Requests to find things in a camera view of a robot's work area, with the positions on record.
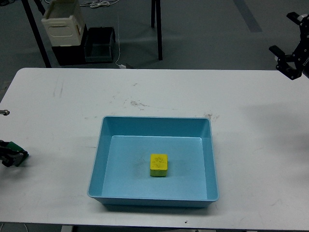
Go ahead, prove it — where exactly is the light blue plastic tray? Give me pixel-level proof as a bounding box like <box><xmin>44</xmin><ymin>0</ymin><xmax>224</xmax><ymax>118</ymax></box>
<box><xmin>88</xmin><ymin>116</ymin><xmax>219</xmax><ymax>208</ymax></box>

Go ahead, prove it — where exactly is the black table leg left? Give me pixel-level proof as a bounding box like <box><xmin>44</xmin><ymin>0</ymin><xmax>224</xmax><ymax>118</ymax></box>
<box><xmin>21</xmin><ymin>0</ymin><xmax>52</xmax><ymax>68</ymax></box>

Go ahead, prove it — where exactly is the white cable with plug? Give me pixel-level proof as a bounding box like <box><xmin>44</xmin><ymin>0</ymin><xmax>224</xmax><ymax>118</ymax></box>
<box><xmin>115</xmin><ymin>14</ymin><xmax>127</xmax><ymax>69</ymax></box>

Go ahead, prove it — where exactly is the green wooden block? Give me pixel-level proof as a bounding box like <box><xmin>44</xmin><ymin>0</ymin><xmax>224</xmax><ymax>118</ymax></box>
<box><xmin>2</xmin><ymin>142</ymin><xmax>28</xmax><ymax>167</ymax></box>

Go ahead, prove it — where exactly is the black crate under cream crate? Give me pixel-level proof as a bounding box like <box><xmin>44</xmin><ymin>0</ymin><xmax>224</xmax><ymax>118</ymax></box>
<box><xmin>52</xmin><ymin>26</ymin><xmax>88</xmax><ymax>66</ymax></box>

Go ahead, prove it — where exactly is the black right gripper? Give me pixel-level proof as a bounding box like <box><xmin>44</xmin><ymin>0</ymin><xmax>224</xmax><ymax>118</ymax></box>
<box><xmin>269</xmin><ymin>12</ymin><xmax>309</xmax><ymax>80</ymax></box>

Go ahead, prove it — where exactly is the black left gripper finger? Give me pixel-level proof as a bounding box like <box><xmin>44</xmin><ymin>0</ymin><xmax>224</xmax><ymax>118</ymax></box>
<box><xmin>0</xmin><ymin>140</ymin><xmax>24</xmax><ymax>167</ymax></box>

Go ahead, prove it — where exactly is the dark grey open bin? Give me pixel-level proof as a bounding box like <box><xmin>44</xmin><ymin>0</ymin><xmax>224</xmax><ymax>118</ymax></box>
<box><xmin>84</xmin><ymin>27</ymin><xmax>115</xmax><ymax>63</ymax></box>

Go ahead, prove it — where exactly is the cream plastic crate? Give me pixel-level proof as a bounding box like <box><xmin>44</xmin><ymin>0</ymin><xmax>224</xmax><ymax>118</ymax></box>
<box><xmin>42</xmin><ymin>0</ymin><xmax>85</xmax><ymax>46</ymax></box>

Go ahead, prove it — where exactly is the black table legs centre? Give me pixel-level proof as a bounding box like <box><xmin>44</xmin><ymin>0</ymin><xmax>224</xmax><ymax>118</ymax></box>
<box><xmin>151</xmin><ymin>0</ymin><xmax>163</xmax><ymax>60</ymax></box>

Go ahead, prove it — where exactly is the coiled white rope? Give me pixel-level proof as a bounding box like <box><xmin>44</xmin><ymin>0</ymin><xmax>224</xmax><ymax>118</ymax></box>
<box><xmin>79</xmin><ymin>0</ymin><xmax>120</xmax><ymax>8</ymax></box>

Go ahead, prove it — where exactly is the yellow wooden block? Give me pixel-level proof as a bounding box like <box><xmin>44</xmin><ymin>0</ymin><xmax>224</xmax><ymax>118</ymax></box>
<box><xmin>150</xmin><ymin>154</ymin><xmax>168</xmax><ymax>177</ymax></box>

